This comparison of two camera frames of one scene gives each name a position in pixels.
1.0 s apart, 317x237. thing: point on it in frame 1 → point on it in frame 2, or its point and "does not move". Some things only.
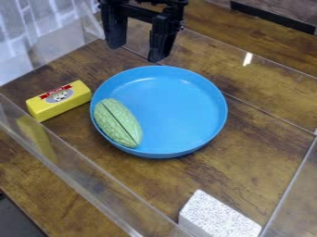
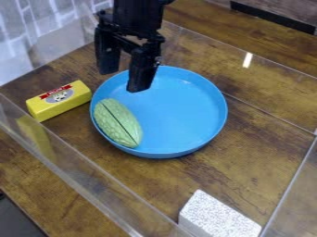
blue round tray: (178, 105) does not move
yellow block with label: (59, 100) does not move
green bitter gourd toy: (116, 123) does not move
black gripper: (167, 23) → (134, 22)
